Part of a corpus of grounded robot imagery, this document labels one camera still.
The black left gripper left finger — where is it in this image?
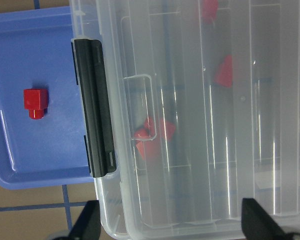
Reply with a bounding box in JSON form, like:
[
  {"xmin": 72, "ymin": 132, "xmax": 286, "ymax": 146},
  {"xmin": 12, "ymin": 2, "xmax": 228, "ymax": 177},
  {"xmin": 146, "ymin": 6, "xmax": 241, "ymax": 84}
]
[{"xmin": 67, "ymin": 200, "xmax": 101, "ymax": 240}]

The clear plastic storage box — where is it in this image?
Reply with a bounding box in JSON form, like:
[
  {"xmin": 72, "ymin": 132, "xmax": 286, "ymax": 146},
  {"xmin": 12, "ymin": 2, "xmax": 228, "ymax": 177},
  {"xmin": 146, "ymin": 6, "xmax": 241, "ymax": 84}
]
[{"xmin": 68, "ymin": 0, "xmax": 300, "ymax": 240}]

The red toy block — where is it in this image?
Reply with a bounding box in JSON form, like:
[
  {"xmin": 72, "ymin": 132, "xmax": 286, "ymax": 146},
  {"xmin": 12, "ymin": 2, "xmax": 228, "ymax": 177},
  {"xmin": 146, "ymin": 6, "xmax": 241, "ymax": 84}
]
[
  {"xmin": 143, "ymin": 117, "xmax": 176, "ymax": 141},
  {"xmin": 213, "ymin": 55, "xmax": 233, "ymax": 88},
  {"xmin": 133, "ymin": 128, "xmax": 161, "ymax": 162},
  {"xmin": 23, "ymin": 88, "xmax": 49, "ymax": 120},
  {"xmin": 200, "ymin": 0, "xmax": 219, "ymax": 24}
]

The clear plastic box lid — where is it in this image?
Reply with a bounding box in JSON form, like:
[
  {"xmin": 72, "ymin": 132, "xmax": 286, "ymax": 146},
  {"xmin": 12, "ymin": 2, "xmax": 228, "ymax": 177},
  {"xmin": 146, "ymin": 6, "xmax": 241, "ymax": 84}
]
[{"xmin": 94, "ymin": 0, "xmax": 300, "ymax": 240}]

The black box latch handle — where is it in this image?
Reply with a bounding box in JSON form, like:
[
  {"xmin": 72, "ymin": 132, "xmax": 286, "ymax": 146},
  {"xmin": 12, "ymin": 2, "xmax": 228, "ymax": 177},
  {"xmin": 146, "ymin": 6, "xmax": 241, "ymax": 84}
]
[{"xmin": 71, "ymin": 39, "xmax": 117, "ymax": 178}]

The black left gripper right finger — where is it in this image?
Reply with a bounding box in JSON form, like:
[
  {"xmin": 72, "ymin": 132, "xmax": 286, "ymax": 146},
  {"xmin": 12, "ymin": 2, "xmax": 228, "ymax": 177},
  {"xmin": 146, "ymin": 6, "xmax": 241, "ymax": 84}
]
[{"xmin": 241, "ymin": 198, "xmax": 300, "ymax": 240}]

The blue plastic tray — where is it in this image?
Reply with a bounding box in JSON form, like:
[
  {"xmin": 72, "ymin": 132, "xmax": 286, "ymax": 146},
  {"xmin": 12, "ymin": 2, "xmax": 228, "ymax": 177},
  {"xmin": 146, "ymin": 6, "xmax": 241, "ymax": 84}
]
[{"xmin": 0, "ymin": 6, "xmax": 93, "ymax": 190}]

